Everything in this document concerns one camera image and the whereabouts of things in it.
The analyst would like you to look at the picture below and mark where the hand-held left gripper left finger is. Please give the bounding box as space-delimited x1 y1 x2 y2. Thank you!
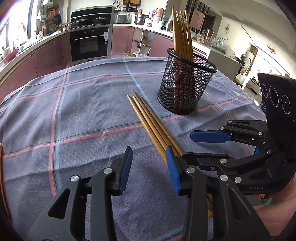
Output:
27 146 134 241

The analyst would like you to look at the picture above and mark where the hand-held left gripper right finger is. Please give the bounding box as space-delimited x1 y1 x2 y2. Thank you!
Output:
165 145 270 241

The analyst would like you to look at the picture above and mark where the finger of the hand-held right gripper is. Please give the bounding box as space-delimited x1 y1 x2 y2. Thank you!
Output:
182 148 275 184
190 120 270 149

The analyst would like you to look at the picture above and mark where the black mesh holder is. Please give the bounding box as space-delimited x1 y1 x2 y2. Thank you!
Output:
157 47 218 115

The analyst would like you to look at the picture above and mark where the bundle of wooden chopsticks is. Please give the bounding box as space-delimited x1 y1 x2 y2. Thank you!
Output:
171 5 195 109

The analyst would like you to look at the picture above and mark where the person's right hand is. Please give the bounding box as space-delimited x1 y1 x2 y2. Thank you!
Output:
253 178 296 239

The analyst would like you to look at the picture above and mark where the white kitchen counter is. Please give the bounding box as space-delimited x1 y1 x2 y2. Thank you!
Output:
0 23 242 80

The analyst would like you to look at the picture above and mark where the blue plaid tablecloth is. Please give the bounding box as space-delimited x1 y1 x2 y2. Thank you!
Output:
0 57 266 241

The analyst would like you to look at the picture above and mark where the plastic bag of greens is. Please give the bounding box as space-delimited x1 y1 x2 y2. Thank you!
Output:
213 37 235 58

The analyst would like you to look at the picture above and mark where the pink kitchen base cabinet run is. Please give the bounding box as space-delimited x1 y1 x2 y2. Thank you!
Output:
111 25 176 58
0 30 71 98

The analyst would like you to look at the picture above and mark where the black built-in oven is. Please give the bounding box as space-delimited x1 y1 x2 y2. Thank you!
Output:
69 26 110 62

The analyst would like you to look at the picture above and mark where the striped partition screen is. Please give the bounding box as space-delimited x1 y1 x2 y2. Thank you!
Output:
185 0 216 30

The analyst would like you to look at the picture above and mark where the steel steamer pot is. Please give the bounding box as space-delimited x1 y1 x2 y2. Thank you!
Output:
134 13 148 25

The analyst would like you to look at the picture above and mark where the black lidded wok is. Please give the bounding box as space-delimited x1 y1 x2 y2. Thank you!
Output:
72 17 88 26

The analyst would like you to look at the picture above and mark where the black range hood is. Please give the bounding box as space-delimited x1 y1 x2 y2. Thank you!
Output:
70 7 113 18

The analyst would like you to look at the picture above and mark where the pink bowl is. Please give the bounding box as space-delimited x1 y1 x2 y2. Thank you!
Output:
3 49 18 63

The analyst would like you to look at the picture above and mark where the hanging kitchen utensil rack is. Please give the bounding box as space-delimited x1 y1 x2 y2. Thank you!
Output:
38 6 63 26

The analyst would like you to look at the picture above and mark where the large kitchen window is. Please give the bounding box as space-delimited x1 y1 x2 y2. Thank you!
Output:
0 0 38 55

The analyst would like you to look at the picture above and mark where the pink wall painting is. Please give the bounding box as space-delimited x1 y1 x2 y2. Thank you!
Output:
191 9 206 30

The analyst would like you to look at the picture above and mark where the black wall rack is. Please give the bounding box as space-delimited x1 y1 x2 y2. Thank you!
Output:
120 0 142 12

